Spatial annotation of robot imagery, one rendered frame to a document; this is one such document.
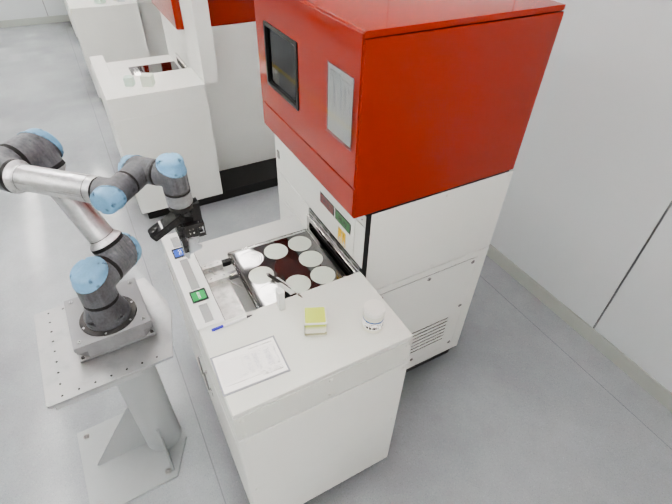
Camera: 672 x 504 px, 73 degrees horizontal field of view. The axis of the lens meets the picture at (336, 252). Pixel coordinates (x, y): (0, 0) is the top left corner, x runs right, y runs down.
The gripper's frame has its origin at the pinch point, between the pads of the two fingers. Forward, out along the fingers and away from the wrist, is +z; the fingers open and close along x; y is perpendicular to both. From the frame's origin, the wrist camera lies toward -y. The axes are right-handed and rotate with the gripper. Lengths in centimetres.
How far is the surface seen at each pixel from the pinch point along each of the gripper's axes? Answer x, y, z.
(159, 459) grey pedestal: 1, -34, 114
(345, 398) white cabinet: -50, 33, 38
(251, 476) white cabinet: -50, -2, 60
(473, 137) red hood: -15, 101, -27
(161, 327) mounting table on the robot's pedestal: 4.8, -14.3, 33.7
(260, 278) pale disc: 4.5, 25.2, 25.7
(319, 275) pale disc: -4, 47, 26
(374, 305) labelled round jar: -40, 49, 10
